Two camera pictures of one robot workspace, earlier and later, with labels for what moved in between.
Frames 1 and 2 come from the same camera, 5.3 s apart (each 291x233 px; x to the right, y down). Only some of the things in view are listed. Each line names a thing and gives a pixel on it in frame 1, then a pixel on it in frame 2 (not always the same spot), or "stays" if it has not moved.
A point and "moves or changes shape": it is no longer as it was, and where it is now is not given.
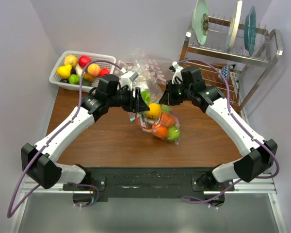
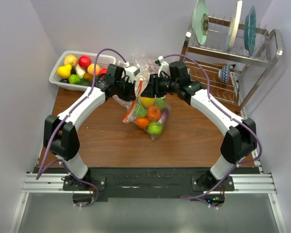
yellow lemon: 155,110 to 147,101
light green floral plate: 200,22 stays
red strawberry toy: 104,71 stays
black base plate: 151,182 stays
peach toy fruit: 93,70 stays
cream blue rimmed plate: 234,26 stays
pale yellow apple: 71,59 stays
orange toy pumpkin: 167,119 to 153,113
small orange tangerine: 162,131 to 142,122
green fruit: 165,108 moves or changes shape
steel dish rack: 235,53 stays
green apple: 173,133 to 153,128
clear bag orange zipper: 161,120 moves or changes shape
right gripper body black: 177,93 to 163,85
